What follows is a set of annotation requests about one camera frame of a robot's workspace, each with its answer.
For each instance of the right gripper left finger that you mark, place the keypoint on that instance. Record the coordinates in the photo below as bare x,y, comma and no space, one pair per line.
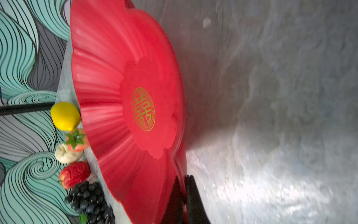
174,210

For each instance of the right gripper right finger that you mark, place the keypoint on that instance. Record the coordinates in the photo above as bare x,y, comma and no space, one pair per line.
195,209

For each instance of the red apple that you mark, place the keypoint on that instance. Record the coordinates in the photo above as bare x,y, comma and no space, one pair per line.
73,174

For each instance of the pale cream pear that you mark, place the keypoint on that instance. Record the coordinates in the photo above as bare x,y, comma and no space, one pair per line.
64,155

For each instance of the red flower-shaped fruit bowl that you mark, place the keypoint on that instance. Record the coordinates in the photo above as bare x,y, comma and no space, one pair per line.
130,92

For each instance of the yellow lemon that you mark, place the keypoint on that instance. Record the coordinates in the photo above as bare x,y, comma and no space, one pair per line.
65,116

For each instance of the black grape bunch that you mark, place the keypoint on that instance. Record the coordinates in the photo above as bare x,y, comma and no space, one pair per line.
87,199

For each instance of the red strawberry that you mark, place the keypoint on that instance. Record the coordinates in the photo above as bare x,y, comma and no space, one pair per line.
77,140

